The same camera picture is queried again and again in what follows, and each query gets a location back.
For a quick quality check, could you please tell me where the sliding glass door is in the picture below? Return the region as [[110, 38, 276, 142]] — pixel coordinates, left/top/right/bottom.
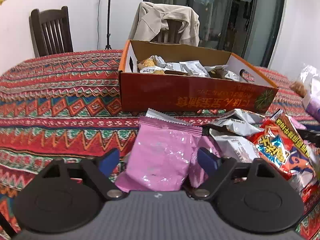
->
[[143, 0, 287, 68]]

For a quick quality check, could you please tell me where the pink snack packet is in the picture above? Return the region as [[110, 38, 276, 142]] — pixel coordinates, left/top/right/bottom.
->
[[287, 116, 307, 130], [115, 116, 203, 192], [189, 136, 222, 188]]

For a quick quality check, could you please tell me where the bread in clear bag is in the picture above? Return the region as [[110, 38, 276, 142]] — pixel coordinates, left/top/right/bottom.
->
[[290, 80, 309, 98]]

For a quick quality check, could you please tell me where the red snack packet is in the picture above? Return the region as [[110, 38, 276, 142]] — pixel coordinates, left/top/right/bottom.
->
[[250, 109, 317, 180], [287, 175, 317, 204]]

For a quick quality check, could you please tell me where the red cardboard box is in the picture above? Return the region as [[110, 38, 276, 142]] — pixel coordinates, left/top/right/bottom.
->
[[118, 39, 279, 114]]

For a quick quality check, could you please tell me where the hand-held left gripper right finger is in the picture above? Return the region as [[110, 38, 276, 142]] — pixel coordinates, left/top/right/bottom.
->
[[191, 147, 279, 200]]

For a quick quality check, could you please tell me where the studio light on stand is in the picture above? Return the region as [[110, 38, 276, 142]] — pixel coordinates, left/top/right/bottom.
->
[[104, 0, 113, 50]]

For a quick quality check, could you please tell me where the dark wooden chair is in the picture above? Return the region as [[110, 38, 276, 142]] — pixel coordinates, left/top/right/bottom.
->
[[29, 6, 74, 58], [151, 19, 185, 44]]

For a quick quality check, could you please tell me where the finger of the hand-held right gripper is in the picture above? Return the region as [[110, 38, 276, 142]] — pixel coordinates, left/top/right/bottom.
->
[[296, 128, 320, 147]]

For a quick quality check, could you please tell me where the pile of silver packets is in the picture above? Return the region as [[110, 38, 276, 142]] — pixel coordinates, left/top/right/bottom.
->
[[146, 60, 267, 165]]

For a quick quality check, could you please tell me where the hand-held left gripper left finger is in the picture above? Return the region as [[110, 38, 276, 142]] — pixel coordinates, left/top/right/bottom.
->
[[37, 148, 129, 200]]

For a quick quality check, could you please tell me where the red patterned tablecloth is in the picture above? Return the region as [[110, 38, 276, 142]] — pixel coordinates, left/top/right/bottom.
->
[[0, 49, 320, 240]]

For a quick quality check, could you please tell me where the black power cable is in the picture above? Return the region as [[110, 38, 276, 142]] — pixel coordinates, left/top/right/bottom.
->
[[96, 0, 103, 50]]

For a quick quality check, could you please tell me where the cookie packet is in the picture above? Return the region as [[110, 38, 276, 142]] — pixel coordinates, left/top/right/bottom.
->
[[139, 66, 166, 75], [137, 56, 166, 68]]

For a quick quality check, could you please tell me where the purple tissue pack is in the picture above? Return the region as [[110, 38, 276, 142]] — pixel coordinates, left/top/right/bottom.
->
[[302, 90, 320, 123]]

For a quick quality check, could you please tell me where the beige jacket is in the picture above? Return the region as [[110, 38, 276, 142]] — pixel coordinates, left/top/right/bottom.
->
[[128, 1, 200, 47]]

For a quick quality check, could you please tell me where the clear plastic bag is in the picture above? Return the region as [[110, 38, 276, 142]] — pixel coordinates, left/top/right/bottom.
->
[[299, 64, 320, 95]]

